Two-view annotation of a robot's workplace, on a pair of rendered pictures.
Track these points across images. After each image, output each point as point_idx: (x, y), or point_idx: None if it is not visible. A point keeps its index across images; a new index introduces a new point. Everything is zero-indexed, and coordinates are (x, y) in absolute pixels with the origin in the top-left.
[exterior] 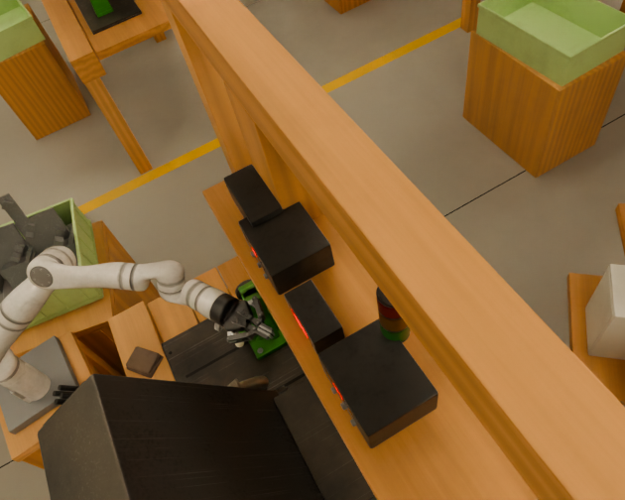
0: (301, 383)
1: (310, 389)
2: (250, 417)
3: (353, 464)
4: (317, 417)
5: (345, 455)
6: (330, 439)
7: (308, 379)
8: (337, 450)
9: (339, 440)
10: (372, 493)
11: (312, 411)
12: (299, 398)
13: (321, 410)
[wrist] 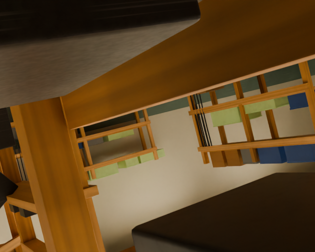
0: (42, 44)
1: (51, 52)
2: None
3: (1, 101)
4: (6, 78)
5: (0, 98)
6: None
7: (76, 39)
8: None
9: (11, 91)
10: None
11: (3, 74)
12: None
13: (30, 72)
